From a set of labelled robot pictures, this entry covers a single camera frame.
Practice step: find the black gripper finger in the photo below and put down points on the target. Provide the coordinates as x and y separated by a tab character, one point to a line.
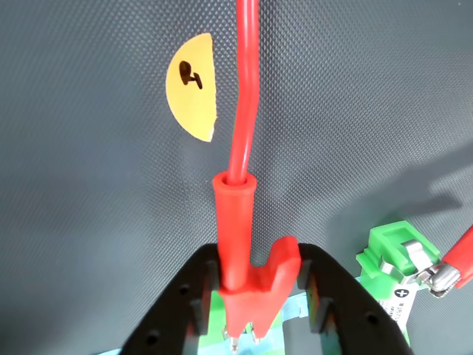
354	318
173	303

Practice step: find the green battery holder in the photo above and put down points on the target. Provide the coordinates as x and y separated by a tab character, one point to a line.
391	236

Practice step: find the orange sticker clip mark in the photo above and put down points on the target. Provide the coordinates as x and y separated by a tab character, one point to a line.
192	103

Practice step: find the green bulb holder board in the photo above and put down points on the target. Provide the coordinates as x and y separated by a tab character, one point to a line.
216	310

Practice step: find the red alligator clip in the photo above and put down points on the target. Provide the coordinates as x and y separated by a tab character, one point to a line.
462	259
236	240

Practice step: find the dark grey work mat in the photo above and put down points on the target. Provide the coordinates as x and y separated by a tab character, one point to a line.
92	148

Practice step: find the white AA battery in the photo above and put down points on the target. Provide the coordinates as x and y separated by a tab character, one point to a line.
401	299

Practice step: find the long blue masking tape strip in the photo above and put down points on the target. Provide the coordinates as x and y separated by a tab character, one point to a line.
292	307

